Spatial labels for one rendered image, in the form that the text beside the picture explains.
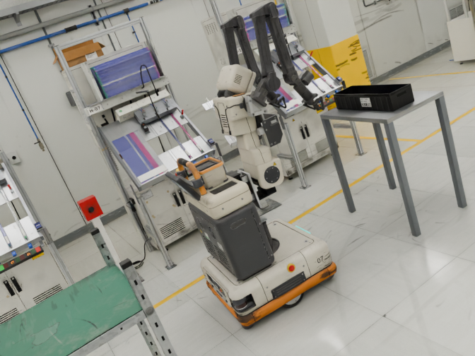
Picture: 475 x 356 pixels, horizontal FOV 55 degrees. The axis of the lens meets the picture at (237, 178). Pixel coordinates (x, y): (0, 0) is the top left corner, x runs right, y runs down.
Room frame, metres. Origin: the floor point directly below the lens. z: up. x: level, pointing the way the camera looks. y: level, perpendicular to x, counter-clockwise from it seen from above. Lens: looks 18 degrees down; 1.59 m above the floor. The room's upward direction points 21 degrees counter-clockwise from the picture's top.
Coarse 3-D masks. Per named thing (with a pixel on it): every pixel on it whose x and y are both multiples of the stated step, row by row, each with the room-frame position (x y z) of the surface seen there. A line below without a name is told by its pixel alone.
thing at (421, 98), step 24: (432, 96) 2.65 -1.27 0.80; (360, 120) 2.77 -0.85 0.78; (384, 120) 2.56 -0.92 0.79; (384, 144) 3.30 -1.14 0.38; (336, 168) 3.19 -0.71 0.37; (384, 168) 3.33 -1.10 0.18; (456, 168) 2.67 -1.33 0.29; (408, 192) 2.54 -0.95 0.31; (456, 192) 2.69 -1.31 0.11; (408, 216) 2.56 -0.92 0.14
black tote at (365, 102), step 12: (384, 84) 2.90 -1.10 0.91; (396, 84) 2.79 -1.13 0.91; (408, 84) 2.68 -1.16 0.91; (336, 96) 3.14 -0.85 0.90; (348, 96) 3.01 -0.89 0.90; (360, 96) 2.89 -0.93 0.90; (372, 96) 2.78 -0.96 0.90; (384, 96) 2.68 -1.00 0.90; (396, 96) 2.64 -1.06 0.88; (408, 96) 2.67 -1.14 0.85; (348, 108) 3.04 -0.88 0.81; (360, 108) 2.92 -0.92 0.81; (372, 108) 2.81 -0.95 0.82; (384, 108) 2.70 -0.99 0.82; (396, 108) 2.64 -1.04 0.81
